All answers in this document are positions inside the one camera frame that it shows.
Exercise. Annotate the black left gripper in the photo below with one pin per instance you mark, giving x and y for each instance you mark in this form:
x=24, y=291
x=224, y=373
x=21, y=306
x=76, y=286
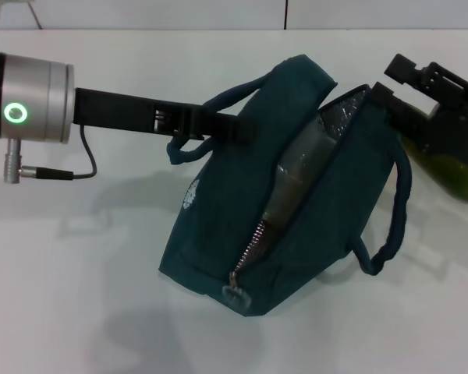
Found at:
x=121, y=111

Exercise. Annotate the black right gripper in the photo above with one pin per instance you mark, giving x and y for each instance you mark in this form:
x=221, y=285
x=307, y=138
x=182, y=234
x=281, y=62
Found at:
x=464, y=124

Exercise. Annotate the green cucumber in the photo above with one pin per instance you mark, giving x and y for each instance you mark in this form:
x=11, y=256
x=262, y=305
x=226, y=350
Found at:
x=452, y=179

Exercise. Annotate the clear container with blue-rimmed lid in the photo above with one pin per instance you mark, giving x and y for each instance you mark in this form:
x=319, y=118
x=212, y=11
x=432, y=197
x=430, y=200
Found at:
x=296, y=175

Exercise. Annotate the dark teal fabric lunch bag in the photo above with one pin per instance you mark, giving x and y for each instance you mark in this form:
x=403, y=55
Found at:
x=226, y=218

